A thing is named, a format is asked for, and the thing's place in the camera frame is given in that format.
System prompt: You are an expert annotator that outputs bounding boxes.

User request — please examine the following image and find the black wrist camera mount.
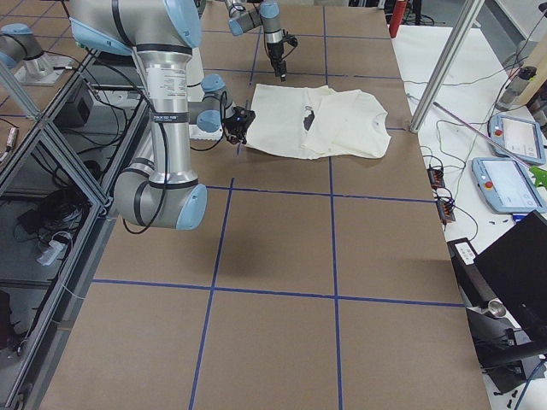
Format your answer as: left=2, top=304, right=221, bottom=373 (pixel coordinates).
left=283, top=30, right=298, bottom=56

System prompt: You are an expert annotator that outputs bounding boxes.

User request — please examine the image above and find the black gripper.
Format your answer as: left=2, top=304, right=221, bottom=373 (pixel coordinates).
left=266, top=42, right=286, bottom=82
left=222, top=107, right=256, bottom=144

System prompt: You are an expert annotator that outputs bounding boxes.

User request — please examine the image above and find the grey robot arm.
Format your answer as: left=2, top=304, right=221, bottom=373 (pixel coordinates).
left=224, top=1, right=289, bottom=82
left=69, top=1, right=256, bottom=232

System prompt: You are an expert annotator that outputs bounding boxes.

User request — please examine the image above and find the cream long-sleeve cat shirt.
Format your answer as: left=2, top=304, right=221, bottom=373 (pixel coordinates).
left=247, top=84, right=391, bottom=160

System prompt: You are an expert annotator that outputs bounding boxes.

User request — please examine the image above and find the far teach pendant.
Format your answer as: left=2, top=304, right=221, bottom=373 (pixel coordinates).
left=488, top=113, right=546, bottom=166

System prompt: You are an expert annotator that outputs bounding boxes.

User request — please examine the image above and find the near teach pendant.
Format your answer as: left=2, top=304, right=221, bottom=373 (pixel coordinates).
left=472, top=158, right=546, bottom=214

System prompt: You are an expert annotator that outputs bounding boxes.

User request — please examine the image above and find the teach pendant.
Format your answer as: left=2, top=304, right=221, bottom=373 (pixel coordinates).
left=472, top=158, right=546, bottom=214
left=488, top=113, right=546, bottom=166

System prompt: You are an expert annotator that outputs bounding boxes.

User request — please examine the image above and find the aluminium frame post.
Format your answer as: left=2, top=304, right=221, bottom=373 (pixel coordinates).
left=409, top=0, right=485, bottom=133

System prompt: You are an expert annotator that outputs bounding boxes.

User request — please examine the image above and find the red fire extinguisher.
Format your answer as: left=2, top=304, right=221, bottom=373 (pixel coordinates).
left=389, top=0, right=407, bottom=38

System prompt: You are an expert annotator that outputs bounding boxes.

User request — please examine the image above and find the aluminium frame rail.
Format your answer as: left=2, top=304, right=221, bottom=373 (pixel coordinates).
left=1, top=51, right=148, bottom=409

